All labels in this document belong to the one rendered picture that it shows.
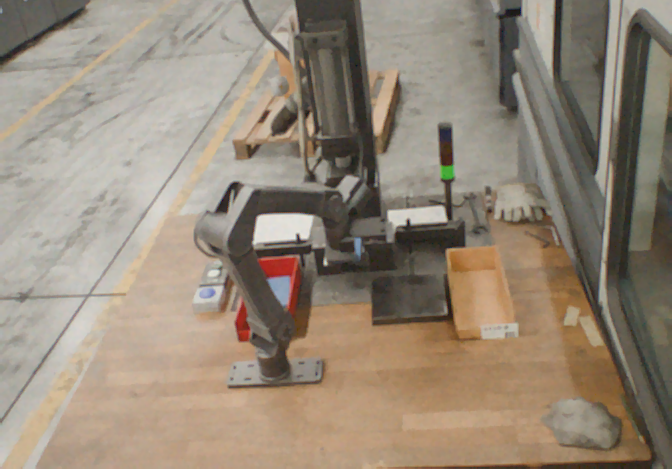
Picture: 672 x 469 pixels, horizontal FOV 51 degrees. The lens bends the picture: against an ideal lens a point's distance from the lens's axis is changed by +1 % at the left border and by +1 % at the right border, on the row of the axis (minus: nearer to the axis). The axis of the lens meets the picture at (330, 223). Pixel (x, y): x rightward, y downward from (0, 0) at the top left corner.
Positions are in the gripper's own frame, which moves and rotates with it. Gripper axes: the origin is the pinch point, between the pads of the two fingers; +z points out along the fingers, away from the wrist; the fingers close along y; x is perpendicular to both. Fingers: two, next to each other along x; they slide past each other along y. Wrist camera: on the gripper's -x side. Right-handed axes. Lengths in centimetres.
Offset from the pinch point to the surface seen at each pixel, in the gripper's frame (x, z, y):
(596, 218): -61, 8, 10
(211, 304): 32.7, 5.9, -7.5
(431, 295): -19.8, 3.5, -9.6
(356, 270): -2.1, 13.5, 2.6
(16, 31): 392, 397, 500
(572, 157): -64, 25, 39
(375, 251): -7.4, 7.3, 4.5
